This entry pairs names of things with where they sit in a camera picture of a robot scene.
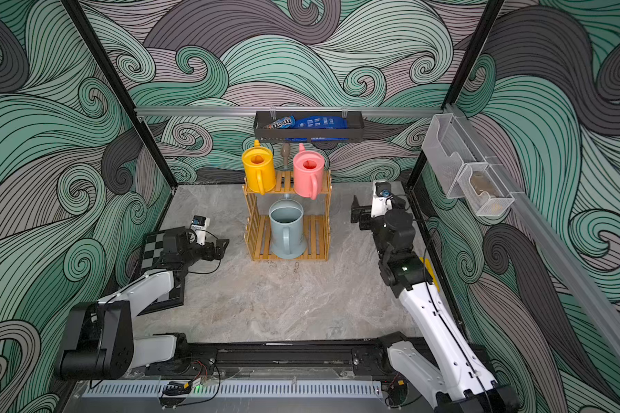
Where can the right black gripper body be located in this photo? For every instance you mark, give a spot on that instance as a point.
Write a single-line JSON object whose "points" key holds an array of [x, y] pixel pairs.
{"points": [[377, 225]]}

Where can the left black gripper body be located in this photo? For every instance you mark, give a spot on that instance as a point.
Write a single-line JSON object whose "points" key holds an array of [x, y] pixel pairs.
{"points": [[206, 252]]}

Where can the wooden two-tier shelf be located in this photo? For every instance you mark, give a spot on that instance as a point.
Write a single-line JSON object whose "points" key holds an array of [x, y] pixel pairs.
{"points": [[316, 227]]}

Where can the pink watering can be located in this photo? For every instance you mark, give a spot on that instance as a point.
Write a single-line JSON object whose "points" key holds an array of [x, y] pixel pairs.
{"points": [[308, 173]]}

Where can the light blue watering can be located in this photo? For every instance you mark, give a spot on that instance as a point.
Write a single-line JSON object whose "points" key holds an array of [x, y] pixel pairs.
{"points": [[286, 223]]}

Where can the yellow watering can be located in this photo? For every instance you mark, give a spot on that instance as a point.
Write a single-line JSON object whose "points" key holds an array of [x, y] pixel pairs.
{"points": [[259, 168]]}

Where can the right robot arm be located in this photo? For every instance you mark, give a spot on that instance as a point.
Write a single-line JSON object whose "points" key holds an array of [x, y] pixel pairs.
{"points": [[455, 379]]}

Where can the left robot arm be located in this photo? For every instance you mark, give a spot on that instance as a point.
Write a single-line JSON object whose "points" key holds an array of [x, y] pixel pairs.
{"points": [[98, 341]]}

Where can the black and white checkerboard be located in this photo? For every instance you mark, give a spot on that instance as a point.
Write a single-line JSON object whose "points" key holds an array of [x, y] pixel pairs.
{"points": [[150, 257]]}

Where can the yellow triangular stand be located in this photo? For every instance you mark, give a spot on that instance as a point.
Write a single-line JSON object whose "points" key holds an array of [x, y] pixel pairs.
{"points": [[429, 268]]}

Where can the blue snack bag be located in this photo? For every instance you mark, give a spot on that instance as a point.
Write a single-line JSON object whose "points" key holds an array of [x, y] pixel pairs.
{"points": [[321, 122]]}

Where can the small clear plastic bin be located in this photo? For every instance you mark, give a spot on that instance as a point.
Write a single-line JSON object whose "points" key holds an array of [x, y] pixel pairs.
{"points": [[486, 195]]}

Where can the M&M candy bag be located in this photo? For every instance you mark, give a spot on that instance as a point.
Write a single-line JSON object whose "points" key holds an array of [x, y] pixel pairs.
{"points": [[286, 122]]}

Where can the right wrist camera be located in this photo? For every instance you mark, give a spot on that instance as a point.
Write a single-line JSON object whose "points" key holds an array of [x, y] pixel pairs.
{"points": [[382, 200]]}

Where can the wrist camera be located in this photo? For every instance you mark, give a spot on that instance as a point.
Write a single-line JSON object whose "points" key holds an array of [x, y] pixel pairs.
{"points": [[382, 200], [199, 225]]}

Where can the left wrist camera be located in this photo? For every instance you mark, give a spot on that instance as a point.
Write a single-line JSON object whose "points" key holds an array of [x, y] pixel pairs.
{"points": [[199, 225]]}

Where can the black wall basket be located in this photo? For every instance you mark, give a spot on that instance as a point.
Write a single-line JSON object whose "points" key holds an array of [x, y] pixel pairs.
{"points": [[354, 132]]}

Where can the clear plastic wall bin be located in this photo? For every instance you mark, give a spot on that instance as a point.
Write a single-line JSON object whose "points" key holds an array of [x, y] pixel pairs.
{"points": [[449, 146]]}

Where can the aluminium wall rail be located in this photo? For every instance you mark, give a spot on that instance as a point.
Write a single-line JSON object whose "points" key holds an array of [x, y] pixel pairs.
{"points": [[238, 111]]}

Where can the white slotted cable duct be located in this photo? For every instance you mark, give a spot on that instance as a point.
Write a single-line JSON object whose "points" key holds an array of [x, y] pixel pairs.
{"points": [[243, 389]]}

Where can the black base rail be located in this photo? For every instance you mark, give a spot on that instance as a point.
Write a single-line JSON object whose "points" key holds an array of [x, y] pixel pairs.
{"points": [[361, 356]]}

